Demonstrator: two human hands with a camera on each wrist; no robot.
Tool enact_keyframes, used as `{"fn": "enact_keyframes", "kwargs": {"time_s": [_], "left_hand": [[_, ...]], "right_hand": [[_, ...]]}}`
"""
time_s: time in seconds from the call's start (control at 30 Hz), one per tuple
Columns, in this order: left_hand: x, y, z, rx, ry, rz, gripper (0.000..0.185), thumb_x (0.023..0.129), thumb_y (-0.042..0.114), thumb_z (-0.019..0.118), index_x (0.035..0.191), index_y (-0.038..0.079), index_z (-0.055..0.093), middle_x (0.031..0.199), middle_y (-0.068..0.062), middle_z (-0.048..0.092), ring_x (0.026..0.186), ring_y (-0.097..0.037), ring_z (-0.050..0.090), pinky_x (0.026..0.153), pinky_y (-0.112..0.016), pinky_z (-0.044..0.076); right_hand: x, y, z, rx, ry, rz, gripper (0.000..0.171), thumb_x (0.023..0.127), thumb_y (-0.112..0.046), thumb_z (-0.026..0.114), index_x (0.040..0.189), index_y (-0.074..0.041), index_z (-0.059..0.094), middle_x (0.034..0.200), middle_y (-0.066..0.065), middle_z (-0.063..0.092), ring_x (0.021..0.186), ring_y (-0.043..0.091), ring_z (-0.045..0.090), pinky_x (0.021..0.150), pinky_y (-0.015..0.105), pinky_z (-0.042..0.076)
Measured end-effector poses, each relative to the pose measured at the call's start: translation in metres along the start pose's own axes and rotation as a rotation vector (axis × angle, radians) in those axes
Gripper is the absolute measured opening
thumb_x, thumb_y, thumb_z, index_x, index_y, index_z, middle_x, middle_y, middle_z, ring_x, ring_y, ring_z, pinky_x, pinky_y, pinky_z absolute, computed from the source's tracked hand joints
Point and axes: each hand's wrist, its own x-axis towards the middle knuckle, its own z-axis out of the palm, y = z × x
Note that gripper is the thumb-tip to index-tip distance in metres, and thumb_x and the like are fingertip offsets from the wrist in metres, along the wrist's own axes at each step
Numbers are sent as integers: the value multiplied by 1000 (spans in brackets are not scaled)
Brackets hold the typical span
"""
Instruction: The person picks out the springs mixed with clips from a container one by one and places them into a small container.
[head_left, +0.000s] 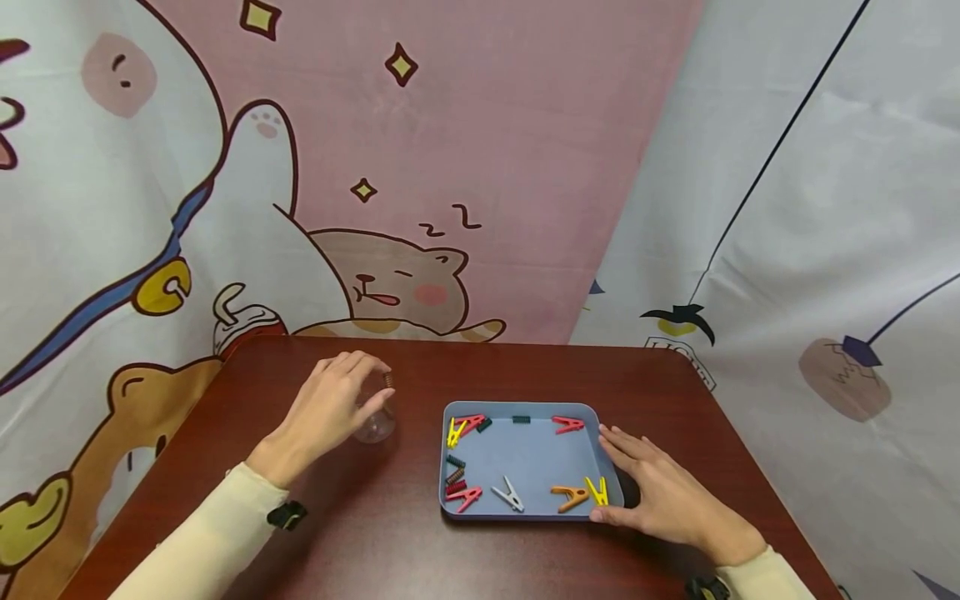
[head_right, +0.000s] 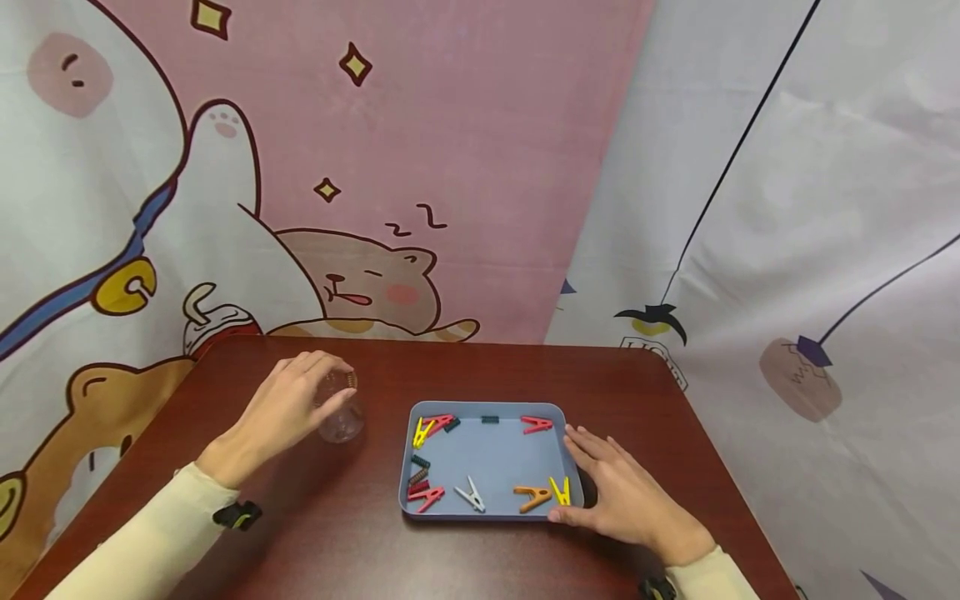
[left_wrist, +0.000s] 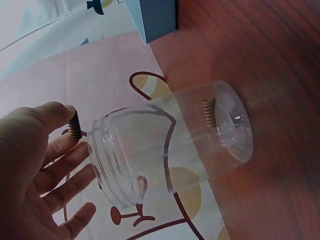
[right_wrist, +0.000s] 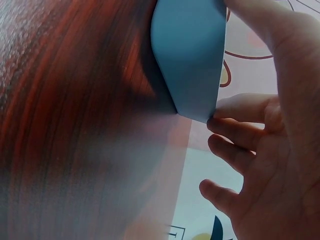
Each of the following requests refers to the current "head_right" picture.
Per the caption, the person's right hand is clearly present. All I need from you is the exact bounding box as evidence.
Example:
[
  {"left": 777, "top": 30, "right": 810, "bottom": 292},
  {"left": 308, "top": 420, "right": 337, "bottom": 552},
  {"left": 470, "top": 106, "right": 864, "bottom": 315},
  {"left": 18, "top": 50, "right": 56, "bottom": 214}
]
[{"left": 547, "top": 425, "right": 718, "bottom": 569}]

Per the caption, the clear plastic jar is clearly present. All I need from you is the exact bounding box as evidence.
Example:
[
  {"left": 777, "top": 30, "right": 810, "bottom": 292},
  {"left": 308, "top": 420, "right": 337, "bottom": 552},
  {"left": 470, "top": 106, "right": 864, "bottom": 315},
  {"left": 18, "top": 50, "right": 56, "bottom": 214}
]
[{"left": 315, "top": 371, "right": 368, "bottom": 444}]

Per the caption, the person's right forearm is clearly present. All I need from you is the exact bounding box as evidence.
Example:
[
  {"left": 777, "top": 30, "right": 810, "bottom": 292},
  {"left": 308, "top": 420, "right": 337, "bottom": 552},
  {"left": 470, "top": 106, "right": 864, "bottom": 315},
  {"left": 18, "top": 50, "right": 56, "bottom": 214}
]
[{"left": 663, "top": 546, "right": 763, "bottom": 600}]

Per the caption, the person's left forearm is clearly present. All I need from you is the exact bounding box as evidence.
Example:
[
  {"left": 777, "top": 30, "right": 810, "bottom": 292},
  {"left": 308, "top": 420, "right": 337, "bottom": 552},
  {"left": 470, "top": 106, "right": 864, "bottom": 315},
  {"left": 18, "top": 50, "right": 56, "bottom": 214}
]
[{"left": 45, "top": 462, "right": 243, "bottom": 600}]

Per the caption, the group of coloured clothes pegs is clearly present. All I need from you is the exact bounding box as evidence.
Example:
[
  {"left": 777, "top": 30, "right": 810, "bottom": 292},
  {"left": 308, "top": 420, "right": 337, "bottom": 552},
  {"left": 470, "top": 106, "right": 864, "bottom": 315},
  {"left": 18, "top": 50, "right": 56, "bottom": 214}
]
[{"left": 407, "top": 413, "right": 573, "bottom": 514}]

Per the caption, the blue rectangular tray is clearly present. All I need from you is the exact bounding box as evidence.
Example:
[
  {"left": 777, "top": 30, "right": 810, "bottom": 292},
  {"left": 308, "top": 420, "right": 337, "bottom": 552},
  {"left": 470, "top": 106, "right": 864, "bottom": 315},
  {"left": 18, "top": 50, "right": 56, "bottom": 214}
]
[{"left": 397, "top": 402, "right": 586, "bottom": 522}]

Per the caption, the person's left hand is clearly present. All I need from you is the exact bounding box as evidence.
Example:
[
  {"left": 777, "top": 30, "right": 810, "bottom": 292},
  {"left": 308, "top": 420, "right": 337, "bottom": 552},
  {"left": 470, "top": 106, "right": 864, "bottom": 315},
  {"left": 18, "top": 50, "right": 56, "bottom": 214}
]
[{"left": 196, "top": 350, "right": 360, "bottom": 491}]

